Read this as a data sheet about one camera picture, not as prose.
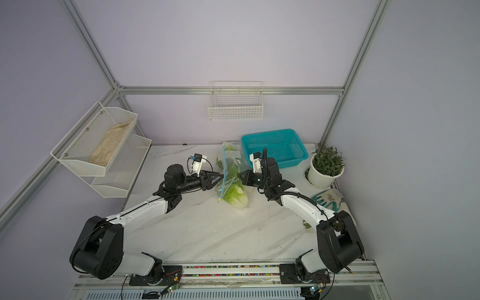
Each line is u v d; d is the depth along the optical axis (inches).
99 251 16.6
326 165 35.4
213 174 31.7
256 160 30.1
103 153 29.8
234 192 33.1
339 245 16.7
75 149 27.0
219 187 31.9
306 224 34.0
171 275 28.6
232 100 42.4
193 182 28.1
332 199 37.6
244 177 29.6
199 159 28.7
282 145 47.3
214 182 29.4
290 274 28.8
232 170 33.0
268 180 25.6
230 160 39.8
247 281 28.8
